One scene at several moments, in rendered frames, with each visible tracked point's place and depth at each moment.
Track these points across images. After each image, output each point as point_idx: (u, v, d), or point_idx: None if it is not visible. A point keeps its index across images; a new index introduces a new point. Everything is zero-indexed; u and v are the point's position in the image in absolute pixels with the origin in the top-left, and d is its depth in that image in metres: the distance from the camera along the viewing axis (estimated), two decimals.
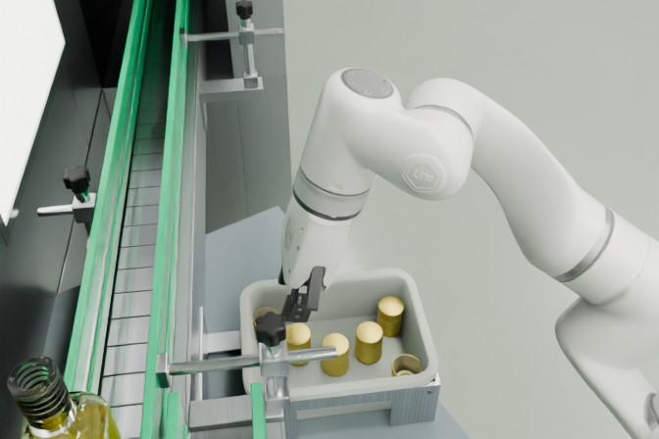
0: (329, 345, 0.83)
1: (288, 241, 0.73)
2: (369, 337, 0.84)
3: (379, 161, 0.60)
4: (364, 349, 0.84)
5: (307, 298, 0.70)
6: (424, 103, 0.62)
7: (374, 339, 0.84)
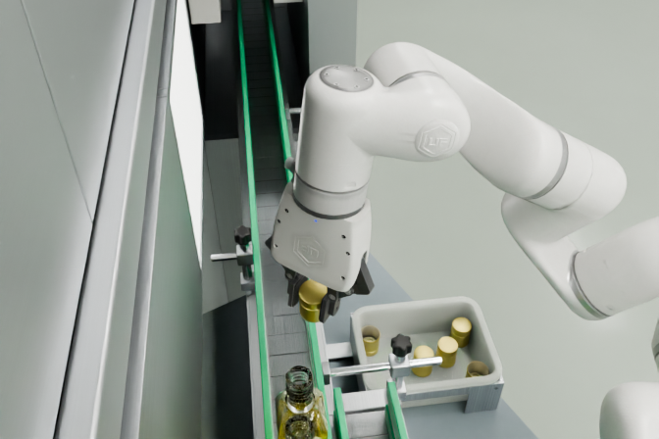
0: (420, 354, 1.14)
1: (314, 259, 0.72)
2: (447, 348, 1.14)
3: (391, 144, 0.62)
4: (444, 357, 1.15)
5: (364, 285, 0.73)
6: (405, 72, 0.64)
7: (451, 350, 1.14)
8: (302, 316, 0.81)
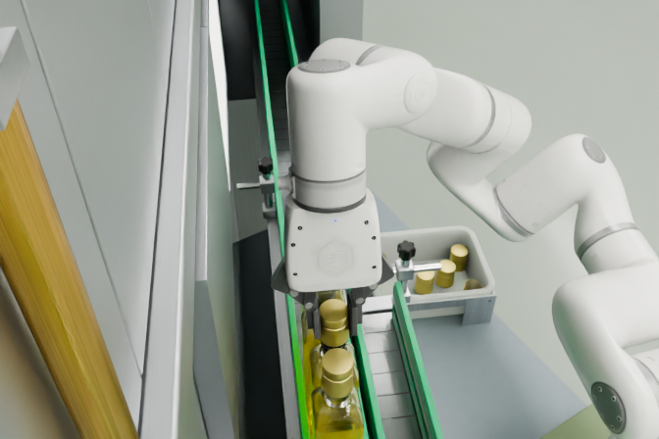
0: (422, 273, 1.28)
1: (340, 264, 0.70)
2: (446, 269, 1.29)
3: (385, 110, 0.65)
4: (443, 276, 1.29)
5: (386, 269, 0.74)
6: (361, 51, 0.68)
7: (450, 270, 1.28)
8: (329, 343, 0.77)
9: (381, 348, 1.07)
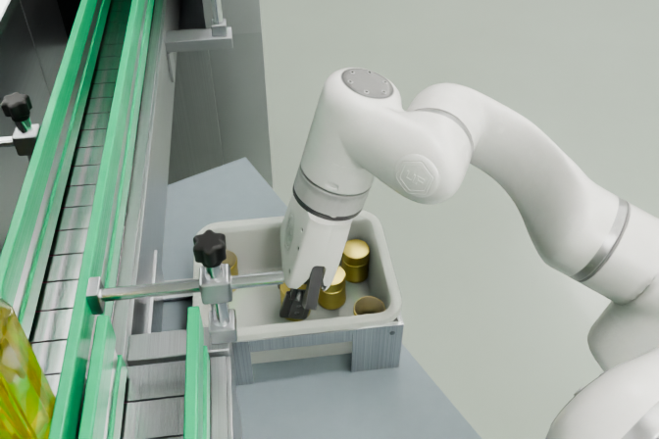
0: (288, 286, 0.78)
1: (288, 241, 0.73)
2: None
3: (374, 161, 0.60)
4: (326, 292, 0.80)
5: (306, 297, 0.71)
6: (418, 107, 0.62)
7: (335, 281, 0.79)
8: None
9: (167, 430, 0.58)
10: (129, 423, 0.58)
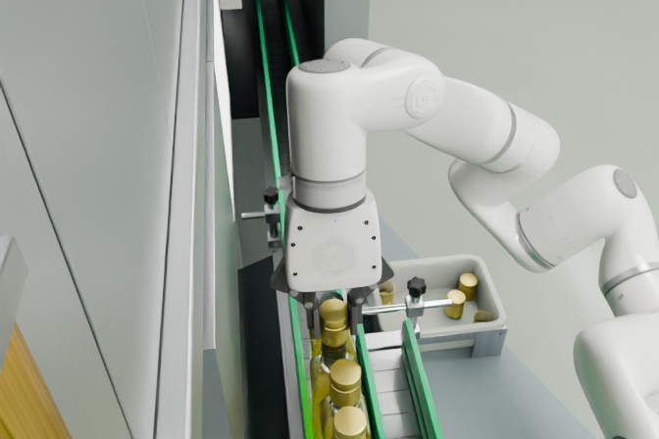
0: (335, 315, 0.75)
1: (340, 264, 0.70)
2: (456, 300, 1.26)
3: (384, 114, 0.64)
4: (452, 308, 1.26)
5: (386, 268, 0.74)
6: (371, 51, 0.68)
7: (460, 301, 1.25)
8: (341, 404, 0.75)
9: (391, 387, 1.04)
10: None
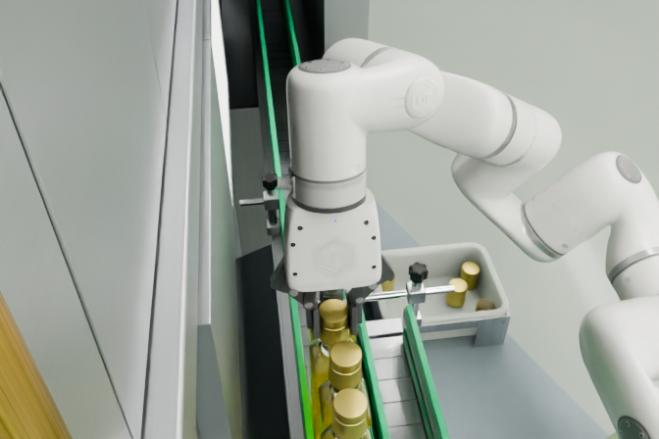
0: (334, 315, 0.75)
1: (340, 264, 0.70)
2: (458, 288, 1.24)
3: (384, 114, 0.64)
4: (454, 296, 1.24)
5: (386, 268, 0.74)
6: (369, 52, 0.68)
7: (462, 289, 1.23)
8: (341, 387, 0.73)
9: (392, 375, 1.02)
10: None
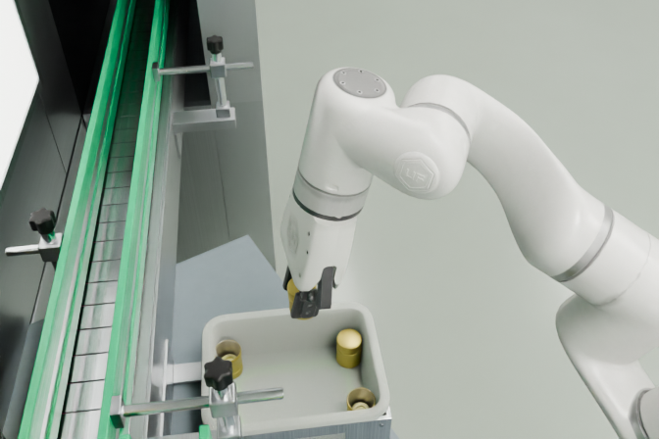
0: None
1: (293, 245, 0.73)
2: None
3: (372, 161, 0.60)
4: None
5: (320, 298, 0.71)
6: (419, 101, 0.62)
7: None
8: None
9: None
10: None
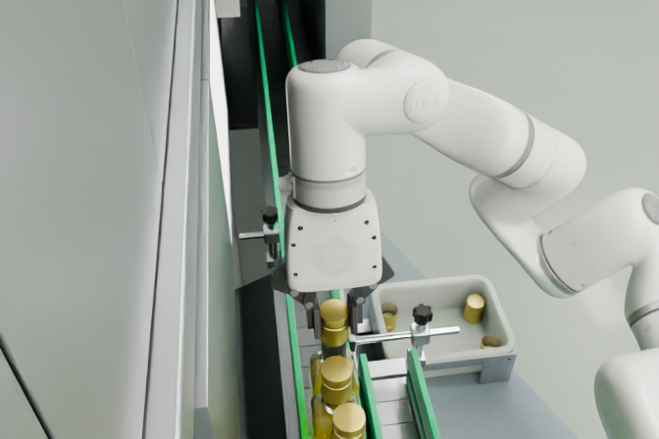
0: (337, 373, 0.73)
1: (341, 263, 0.70)
2: (342, 311, 0.76)
3: (381, 117, 0.63)
4: (347, 322, 0.76)
5: (387, 268, 0.74)
6: (379, 52, 0.67)
7: (344, 307, 0.76)
8: None
9: (396, 419, 0.99)
10: None
